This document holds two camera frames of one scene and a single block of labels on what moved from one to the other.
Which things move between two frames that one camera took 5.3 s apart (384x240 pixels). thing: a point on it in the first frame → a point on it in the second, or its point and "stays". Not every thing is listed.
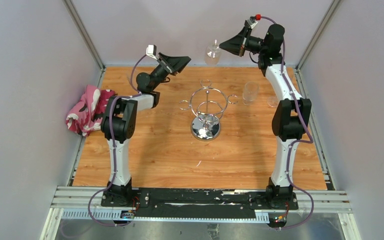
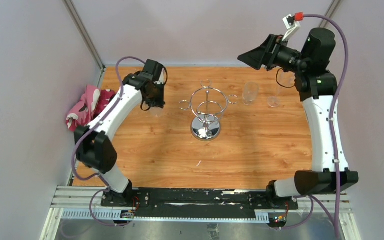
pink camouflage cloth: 86,114 stays
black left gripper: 171,65 → 159,102
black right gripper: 235,45 → 266,53
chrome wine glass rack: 207,106 stays
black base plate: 200,203 stays
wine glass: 212,54 → 156,112
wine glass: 250,92 stays
